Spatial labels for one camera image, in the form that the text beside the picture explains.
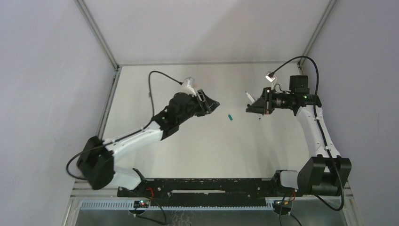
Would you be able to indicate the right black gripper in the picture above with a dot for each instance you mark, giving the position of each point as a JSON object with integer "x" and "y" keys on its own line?
{"x": 267, "y": 101}

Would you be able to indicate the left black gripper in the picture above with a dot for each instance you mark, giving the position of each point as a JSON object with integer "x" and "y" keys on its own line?
{"x": 202, "y": 102}

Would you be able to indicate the white pen green end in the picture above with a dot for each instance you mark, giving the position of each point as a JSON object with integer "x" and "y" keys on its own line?
{"x": 250, "y": 97}

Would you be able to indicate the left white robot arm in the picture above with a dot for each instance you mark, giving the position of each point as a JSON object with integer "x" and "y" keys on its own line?
{"x": 97, "y": 160}

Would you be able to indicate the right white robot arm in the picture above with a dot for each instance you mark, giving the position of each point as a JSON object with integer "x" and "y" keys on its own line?
{"x": 326, "y": 171}

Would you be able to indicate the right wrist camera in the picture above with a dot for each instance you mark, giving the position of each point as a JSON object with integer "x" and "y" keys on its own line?
{"x": 270, "y": 76}

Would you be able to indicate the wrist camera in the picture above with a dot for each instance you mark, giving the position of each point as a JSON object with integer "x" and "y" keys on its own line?
{"x": 270, "y": 76}
{"x": 188, "y": 86}

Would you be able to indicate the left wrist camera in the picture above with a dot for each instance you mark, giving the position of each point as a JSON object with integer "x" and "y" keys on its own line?
{"x": 188, "y": 86}

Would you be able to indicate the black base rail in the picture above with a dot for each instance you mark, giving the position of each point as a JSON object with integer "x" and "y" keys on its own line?
{"x": 207, "y": 192}

